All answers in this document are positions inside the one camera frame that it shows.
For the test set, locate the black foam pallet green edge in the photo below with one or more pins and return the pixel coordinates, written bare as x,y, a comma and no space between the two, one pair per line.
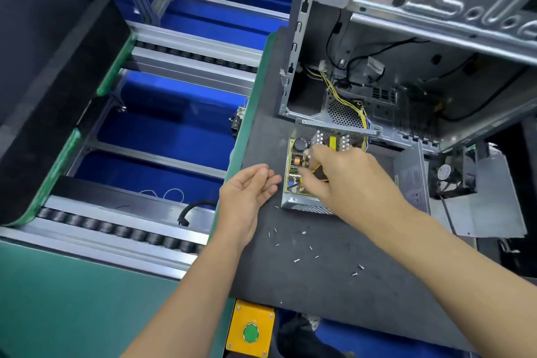
46,89

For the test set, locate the grey metal side panel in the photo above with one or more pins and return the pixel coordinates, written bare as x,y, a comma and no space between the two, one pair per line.
491,202

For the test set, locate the person's left hand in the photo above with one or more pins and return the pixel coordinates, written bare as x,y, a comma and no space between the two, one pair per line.
237,206

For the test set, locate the grey metal power supply cover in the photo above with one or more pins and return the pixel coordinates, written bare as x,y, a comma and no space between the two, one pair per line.
413,177

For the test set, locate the silver metal computer case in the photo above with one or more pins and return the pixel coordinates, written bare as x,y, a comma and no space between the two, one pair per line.
419,1

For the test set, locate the person's right hand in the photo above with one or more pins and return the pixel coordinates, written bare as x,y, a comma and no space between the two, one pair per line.
356,188

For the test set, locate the yellow button box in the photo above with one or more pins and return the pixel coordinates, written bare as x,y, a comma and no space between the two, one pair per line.
241,315

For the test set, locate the black cooling fan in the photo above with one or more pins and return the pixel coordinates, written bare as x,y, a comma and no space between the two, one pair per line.
451,179

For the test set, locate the blue base panel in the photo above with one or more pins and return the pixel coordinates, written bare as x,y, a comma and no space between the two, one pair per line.
168,122

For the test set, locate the scattered small silver screws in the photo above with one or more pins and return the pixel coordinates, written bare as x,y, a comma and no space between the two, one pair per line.
312,248

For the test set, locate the open metal power supply housing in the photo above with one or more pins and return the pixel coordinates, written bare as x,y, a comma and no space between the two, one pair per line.
300,204

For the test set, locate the person's right thumb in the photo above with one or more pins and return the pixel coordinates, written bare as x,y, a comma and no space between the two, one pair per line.
314,185

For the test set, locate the person's left forearm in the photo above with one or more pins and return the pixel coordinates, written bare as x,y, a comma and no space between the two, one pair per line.
191,299

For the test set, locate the person's right forearm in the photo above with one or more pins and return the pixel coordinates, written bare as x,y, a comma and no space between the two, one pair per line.
457,269

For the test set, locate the aluminium roller conveyor rail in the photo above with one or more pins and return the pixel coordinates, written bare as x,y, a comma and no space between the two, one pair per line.
117,232
197,57

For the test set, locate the black work pallet green edge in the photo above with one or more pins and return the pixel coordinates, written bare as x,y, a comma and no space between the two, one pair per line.
302,286

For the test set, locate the green push button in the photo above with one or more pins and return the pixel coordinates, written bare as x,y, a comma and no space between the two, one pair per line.
251,333

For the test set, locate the green power supply circuit board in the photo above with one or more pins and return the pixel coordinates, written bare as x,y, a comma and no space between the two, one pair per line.
293,173

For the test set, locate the small black stopper bracket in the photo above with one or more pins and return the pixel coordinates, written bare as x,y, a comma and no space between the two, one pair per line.
236,120

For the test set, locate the person's left fingers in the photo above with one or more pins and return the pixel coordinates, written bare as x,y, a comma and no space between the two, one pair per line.
262,180

